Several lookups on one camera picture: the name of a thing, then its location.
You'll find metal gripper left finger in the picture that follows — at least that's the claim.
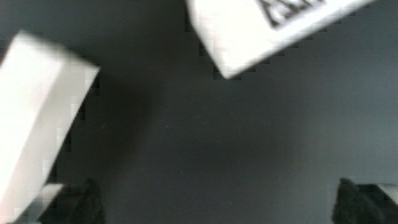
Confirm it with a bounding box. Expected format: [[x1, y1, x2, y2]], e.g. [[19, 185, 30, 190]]
[[23, 179, 105, 224]]

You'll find white left fence piece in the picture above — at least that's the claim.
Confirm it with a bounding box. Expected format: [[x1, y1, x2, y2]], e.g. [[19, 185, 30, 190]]
[[0, 31, 99, 224]]

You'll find white fiducial tag sheet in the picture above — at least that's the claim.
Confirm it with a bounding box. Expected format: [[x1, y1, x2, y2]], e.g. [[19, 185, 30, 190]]
[[186, 0, 377, 79]]

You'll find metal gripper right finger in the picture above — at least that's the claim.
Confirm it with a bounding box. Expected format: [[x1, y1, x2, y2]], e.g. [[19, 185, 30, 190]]
[[332, 178, 398, 224]]

